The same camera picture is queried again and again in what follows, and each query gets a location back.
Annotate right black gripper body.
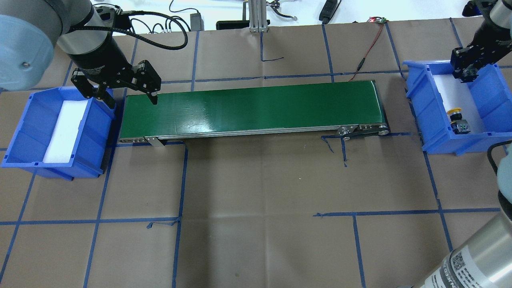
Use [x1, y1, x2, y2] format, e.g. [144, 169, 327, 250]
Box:
[450, 28, 511, 83]

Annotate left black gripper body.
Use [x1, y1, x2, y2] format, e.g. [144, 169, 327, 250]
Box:
[70, 38, 162, 98]

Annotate yellow push button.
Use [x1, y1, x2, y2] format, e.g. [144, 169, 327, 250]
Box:
[446, 108, 471, 135]

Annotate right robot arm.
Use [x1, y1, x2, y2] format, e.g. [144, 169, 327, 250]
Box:
[405, 0, 511, 288]

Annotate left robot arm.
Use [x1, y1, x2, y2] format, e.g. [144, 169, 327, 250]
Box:
[0, 0, 161, 109]

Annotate blue bin with buttons start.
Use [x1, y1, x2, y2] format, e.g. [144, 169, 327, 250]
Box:
[1, 87, 115, 181]

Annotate white foam pad start bin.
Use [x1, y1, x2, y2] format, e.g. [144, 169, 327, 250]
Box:
[43, 100, 88, 163]

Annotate blue destination bin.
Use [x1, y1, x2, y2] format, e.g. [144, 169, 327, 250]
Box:
[403, 60, 512, 155]

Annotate white foam pad destination bin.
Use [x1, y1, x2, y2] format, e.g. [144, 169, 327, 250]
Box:
[433, 74, 485, 134]

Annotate green conveyor belt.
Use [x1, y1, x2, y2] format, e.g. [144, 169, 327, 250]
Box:
[119, 80, 390, 146]

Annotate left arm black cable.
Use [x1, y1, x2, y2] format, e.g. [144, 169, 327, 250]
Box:
[70, 10, 189, 50]

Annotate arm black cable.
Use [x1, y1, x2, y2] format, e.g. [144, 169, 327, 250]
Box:
[486, 140, 512, 176]
[70, 10, 189, 50]

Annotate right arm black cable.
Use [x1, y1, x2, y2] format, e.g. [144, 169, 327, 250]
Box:
[486, 140, 512, 176]

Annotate red black conveyor wires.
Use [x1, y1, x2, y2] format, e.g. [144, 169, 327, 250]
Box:
[348, 17, 388, 82]

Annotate aluminium profile post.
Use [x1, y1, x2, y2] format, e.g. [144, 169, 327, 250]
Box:
[248, 0, 268, 33]

